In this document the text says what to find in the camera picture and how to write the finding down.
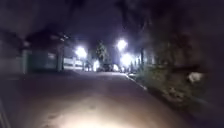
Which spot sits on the grey asphalt road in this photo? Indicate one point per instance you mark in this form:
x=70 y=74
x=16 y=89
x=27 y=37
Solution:
x=90 y=100

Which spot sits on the pale wall with posts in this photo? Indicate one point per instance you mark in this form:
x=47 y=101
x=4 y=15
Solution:
x=40 y=60

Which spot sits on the street lamp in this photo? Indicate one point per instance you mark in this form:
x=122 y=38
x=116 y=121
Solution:
x=81 y=52
x=122 y=44

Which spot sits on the tree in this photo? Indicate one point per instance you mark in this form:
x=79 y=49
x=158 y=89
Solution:
x=101 y=52

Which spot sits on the overgrown verge with bushes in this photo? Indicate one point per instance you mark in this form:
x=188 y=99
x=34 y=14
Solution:
x=170 y=80

